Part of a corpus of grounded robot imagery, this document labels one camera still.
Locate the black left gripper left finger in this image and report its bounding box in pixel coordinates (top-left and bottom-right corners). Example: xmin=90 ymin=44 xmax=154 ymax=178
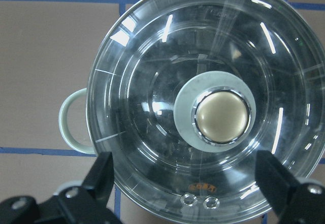
xmin=1 ymin=152 xmax=119 ymax=223

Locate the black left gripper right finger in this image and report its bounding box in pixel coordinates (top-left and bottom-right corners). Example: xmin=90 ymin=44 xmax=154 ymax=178
xmin=255 ymin=150 xmax=324 ymax=223

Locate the glass pot lid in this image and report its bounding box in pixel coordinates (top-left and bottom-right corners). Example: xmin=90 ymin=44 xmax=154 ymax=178
xmin=85 ymin=0 xmax=325 ymax=218

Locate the pale green electric pot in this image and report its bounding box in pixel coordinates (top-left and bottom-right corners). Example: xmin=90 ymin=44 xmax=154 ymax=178
xmin=58 ymin=0 xmax=325 ymax=224

